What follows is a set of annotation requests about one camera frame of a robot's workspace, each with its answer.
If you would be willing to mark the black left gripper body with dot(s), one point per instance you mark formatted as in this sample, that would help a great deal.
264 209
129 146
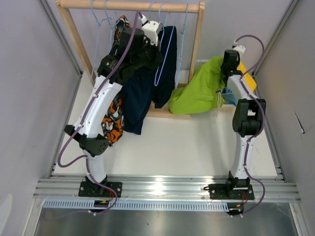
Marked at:
147 57

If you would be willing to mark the white plastic basket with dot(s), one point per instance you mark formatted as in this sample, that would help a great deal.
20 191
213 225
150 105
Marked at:
200 62

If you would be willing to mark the wooden clothes rack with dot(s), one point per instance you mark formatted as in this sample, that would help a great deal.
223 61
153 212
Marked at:
64 7

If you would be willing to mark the yellow shorts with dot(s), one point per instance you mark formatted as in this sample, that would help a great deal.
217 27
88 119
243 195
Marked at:
248 78

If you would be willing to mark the blue hanger of yellow shorts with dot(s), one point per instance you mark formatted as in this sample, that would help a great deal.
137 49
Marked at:
99 24

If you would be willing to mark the aluminium mounting rail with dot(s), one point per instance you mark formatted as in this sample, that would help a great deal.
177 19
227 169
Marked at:
157 193

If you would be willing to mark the lime green shorts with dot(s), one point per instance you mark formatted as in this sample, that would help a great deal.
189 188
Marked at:
202 93

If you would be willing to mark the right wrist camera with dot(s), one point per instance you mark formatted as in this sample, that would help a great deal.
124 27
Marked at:
239 48

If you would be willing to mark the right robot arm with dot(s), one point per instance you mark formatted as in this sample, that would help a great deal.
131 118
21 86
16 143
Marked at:
248 122

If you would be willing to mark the orange camouflage shorts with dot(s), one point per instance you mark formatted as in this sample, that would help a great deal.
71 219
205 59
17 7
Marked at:
113 121

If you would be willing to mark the light blue shorts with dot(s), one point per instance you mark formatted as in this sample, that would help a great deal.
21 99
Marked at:
229 97

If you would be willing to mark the blue hanger of camouflage shorts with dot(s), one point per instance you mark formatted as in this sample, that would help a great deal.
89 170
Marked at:
113 27

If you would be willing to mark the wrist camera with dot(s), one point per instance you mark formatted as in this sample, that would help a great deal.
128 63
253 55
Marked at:
239 48
151 29

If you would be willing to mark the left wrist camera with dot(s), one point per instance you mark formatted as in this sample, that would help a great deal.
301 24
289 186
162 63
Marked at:
151 29

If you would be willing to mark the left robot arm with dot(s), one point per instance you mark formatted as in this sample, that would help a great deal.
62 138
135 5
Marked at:
135 48

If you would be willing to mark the navy blue shorts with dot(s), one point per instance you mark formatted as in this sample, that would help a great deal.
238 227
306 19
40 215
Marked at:
138 94

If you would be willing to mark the blue hanger of navy shorts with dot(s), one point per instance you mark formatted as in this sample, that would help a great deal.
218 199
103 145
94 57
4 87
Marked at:
164 76

